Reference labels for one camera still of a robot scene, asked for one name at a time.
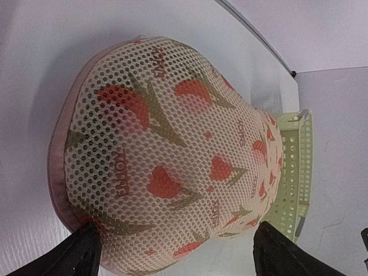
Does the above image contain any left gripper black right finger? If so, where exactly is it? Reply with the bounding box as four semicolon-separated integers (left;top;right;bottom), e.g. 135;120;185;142
253;221;344;276

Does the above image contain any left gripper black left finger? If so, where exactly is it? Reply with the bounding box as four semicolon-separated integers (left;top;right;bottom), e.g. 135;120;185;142
8;222;102;276

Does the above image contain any floral mesh laundry bag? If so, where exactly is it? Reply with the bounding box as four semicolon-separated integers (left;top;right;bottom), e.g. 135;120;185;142
48;37;283;275

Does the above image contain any light green plastic basket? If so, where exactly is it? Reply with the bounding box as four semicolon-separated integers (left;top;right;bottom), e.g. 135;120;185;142
266;109;313;243

